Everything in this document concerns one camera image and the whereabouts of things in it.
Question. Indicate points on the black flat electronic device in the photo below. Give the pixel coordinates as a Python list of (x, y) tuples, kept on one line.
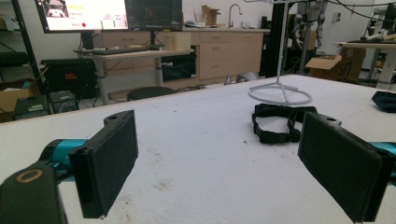
[(31, 107)]

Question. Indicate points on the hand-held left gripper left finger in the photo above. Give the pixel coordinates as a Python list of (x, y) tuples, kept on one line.
[(106, 161)]

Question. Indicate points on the white-legged work table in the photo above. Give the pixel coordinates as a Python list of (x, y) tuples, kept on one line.
[(386, 49)]

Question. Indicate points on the small open cardboard box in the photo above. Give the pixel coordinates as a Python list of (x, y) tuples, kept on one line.
[(210, 15)]

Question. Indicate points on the large open cardboard box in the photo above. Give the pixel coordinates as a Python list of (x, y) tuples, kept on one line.
[(336, 67)]

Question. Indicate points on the cardboard box with teal item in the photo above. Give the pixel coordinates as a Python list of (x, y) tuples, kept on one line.
[(12, 96)]

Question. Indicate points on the black equipment case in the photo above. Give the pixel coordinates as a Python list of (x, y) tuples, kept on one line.
[(68, 77)]

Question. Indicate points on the black computer box with fan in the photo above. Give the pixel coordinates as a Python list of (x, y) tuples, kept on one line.
[(63, 102)]

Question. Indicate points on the beige cabinet with counter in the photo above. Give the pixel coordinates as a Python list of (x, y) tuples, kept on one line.
[(230, 49)]

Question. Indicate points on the black keyboard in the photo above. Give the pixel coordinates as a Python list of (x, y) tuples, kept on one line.
[(118, 51)]

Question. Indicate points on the metal faucet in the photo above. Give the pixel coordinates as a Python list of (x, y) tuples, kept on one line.
[(230, 15)]

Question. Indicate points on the black round stool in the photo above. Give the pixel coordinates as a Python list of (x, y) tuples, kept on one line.
[(149, 92)]

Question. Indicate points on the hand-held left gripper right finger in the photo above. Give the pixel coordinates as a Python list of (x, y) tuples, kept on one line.
[(336, 161)]

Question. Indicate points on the monitor with dark screen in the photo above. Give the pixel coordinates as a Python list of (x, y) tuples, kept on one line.
[(155, 14)]

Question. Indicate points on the light wooden desk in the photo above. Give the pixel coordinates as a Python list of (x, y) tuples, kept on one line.
[(130, 56)]

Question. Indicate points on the black metal pole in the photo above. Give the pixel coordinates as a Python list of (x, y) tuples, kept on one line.
[(28, 46)]

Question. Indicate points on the monitor with white screen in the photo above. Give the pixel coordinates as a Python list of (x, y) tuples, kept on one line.
[(90, 14)]

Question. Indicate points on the beige plastic container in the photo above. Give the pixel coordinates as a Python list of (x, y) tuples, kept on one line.
[(177, 42)]

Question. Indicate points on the black aluminium column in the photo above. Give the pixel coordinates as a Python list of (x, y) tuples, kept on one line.
[(275, 40)]

